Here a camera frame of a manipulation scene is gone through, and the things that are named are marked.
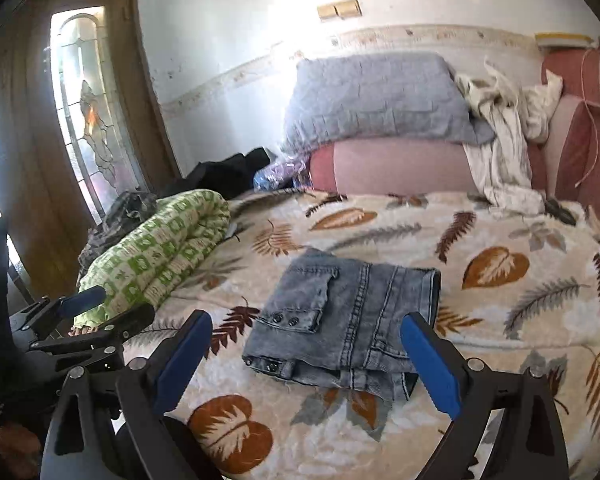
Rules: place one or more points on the gold wall switch panel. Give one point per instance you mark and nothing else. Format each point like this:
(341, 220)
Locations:
(340, 10)

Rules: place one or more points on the leaf print blanket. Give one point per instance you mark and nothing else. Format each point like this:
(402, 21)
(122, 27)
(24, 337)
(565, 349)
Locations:
(505, 340)

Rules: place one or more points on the yellow and white object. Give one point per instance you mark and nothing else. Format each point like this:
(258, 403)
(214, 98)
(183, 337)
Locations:
(562, 40)

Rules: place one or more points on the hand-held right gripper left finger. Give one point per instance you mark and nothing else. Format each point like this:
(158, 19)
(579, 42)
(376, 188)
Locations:
(180, 365)

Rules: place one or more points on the white crumpled cloth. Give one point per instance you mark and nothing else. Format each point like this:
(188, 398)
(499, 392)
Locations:
(500, 160)

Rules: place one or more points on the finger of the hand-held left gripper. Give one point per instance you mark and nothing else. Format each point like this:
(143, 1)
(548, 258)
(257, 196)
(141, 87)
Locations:
(82, 300)
(130, 317)

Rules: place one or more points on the green patterned quilt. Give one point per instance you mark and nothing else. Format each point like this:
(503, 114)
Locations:
(165, 245)

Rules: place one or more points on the person's left forearm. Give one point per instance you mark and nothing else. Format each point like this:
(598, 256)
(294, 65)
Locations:
(12, 447)

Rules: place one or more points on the grey pillow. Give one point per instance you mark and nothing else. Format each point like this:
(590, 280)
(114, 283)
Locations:
(375, 100)

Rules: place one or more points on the wooden stained glass door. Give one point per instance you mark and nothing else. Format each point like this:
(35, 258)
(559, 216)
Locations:
(35, 160)

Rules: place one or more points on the camouflage cloth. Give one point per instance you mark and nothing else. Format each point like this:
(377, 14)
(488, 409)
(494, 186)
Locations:
(125, 210)

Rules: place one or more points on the pink bolster cushion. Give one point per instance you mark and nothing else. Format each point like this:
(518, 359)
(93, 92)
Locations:
(395, 167)

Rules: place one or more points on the red pink cushions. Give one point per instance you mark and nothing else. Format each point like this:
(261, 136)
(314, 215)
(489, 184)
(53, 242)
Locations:
(580, 160)

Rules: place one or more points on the black cloth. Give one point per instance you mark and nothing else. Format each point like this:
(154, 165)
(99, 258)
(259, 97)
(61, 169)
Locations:
(220, 172)

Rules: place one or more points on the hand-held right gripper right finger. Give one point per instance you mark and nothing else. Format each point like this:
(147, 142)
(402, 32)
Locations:
(430, 365)

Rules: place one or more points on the grey denim pants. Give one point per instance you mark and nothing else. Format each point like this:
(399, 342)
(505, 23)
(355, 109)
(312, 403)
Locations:
(360, 310)

